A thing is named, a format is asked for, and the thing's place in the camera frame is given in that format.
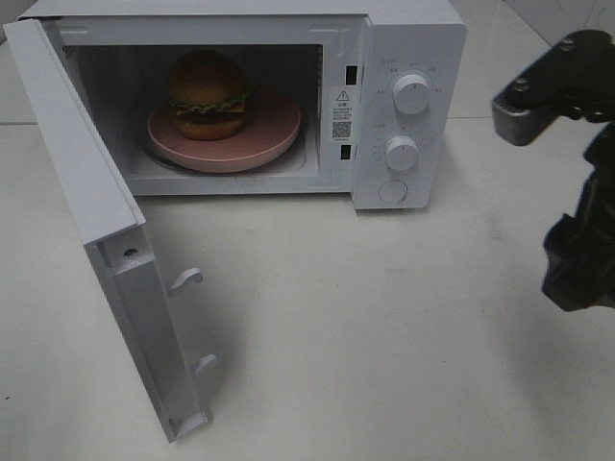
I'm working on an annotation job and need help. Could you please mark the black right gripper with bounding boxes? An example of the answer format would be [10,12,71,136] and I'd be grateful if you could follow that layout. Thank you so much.
[542,123,614,312]

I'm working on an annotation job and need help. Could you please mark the round white door button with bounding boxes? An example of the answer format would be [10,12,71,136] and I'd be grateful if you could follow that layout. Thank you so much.
[379,180,407,204]

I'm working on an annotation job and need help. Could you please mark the pink round plate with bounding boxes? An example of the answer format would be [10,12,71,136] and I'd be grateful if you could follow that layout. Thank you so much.
[147,86,302,174]

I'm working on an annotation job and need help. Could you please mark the toy hamburger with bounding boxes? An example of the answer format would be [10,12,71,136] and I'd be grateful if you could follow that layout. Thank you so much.
[167,50,251,141]

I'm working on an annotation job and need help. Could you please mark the white microwave door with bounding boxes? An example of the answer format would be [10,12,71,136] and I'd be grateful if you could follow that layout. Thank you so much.
[4,19,217,442]

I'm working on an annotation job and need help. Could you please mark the lower white timer knob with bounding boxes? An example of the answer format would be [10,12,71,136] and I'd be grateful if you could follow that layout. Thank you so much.
[384,135,419,171]

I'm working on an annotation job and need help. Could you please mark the upper white power knob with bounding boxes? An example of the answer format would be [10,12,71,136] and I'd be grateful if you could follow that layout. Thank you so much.
[391,70,431,115]

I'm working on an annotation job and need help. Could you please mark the white microwave oven body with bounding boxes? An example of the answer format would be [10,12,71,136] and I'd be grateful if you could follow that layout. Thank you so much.
[15,1,466,209]

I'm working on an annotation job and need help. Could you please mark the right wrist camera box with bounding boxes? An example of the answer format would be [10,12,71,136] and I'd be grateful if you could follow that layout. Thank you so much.
[491,30,614,146]

